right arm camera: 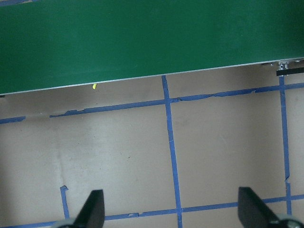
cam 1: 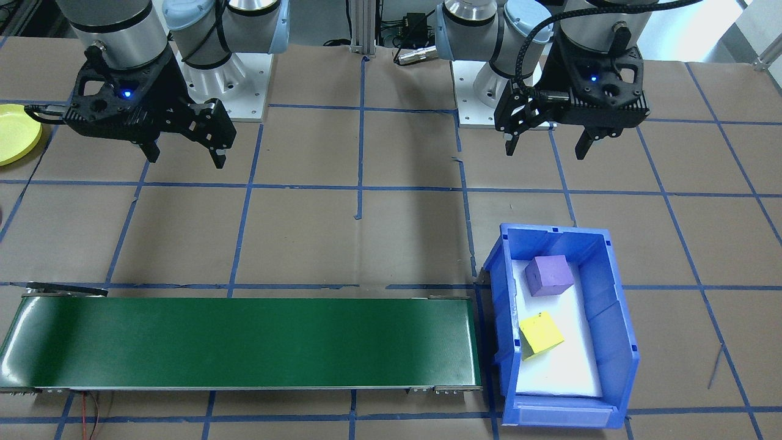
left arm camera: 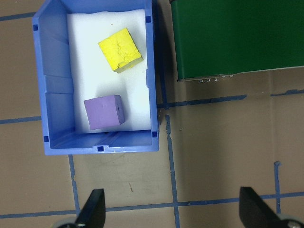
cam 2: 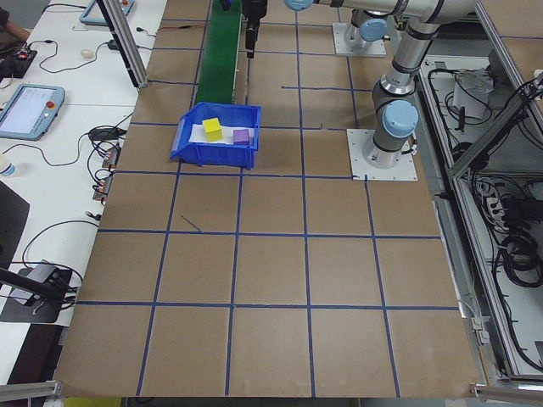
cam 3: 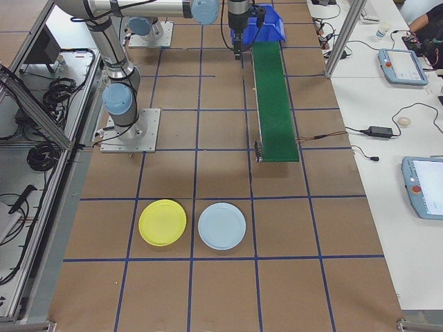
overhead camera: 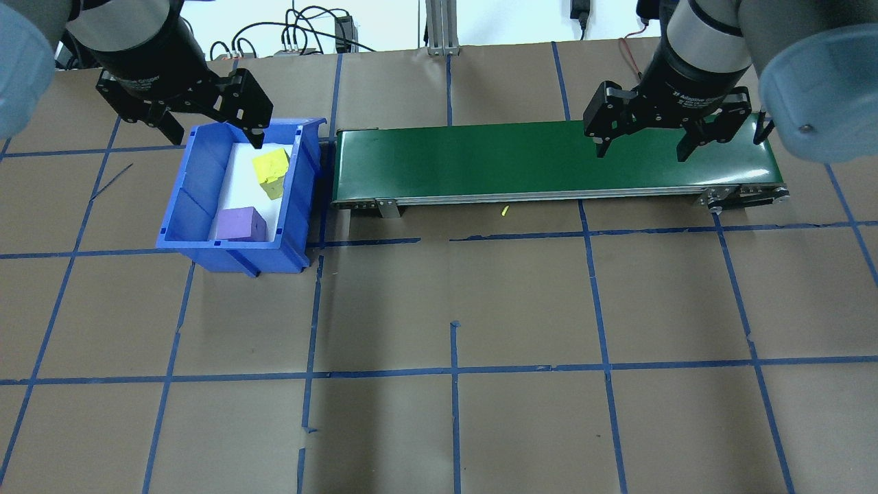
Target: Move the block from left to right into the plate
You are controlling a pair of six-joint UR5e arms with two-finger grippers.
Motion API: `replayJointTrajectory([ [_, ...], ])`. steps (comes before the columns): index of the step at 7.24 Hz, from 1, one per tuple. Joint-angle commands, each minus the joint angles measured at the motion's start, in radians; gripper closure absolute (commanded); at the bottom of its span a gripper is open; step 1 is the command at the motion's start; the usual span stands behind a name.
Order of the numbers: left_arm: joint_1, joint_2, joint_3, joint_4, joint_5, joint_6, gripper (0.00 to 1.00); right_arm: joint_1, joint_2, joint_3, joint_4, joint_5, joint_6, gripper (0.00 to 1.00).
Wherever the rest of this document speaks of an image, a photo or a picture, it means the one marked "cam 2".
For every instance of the black monitor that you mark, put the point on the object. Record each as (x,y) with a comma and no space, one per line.
(10,220)

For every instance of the blue plastic storage bin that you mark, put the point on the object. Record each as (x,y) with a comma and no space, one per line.
(212,159)

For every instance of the white power strip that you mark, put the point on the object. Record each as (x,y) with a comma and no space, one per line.
(492,207)

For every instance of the purple cube block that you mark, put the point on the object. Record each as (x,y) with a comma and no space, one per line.
(241,137)

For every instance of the small white round object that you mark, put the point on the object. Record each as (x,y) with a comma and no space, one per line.
(87,53)

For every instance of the black power adapter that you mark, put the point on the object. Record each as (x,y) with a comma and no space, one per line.
(519,210)

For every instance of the person arm dark sleeve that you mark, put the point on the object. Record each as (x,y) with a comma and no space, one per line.
(12,27)

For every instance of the white box device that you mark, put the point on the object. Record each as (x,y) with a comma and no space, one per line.
(471,93)

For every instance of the grey camera on stand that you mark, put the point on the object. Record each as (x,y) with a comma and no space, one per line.
(40,273)

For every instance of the black electronics box red light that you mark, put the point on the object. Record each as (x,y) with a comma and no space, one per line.
(17,61)

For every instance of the white square base plate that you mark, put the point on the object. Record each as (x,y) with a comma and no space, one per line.
(339,42)
(403,169)

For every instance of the aluminium frame post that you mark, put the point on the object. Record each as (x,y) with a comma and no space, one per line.
(129,51)

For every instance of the blue-grey teach pendant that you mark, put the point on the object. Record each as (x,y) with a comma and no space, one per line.
(95,15)
(25,110)

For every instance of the V-shaped metal bar frame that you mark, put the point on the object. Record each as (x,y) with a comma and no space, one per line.
(475,254)

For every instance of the green conveyor belt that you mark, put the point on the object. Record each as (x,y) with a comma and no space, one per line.
(218,63)

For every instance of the black stand base plate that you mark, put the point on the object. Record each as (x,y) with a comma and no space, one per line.
(25,311)

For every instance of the small circuit board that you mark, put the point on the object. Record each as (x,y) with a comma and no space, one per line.
(111,157)
(102,190)

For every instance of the white cup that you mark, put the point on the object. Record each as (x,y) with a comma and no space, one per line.
(6,167)

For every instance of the yellow cube block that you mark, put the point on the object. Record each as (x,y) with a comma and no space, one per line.
(212,130)

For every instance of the grey metal bracket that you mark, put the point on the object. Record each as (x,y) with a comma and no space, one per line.
(477,324)

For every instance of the aluminium extrusion bar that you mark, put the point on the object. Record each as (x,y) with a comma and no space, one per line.
(509,391)
(29,388)

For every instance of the white foam pad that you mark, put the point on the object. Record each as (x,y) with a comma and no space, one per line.
(197,135)

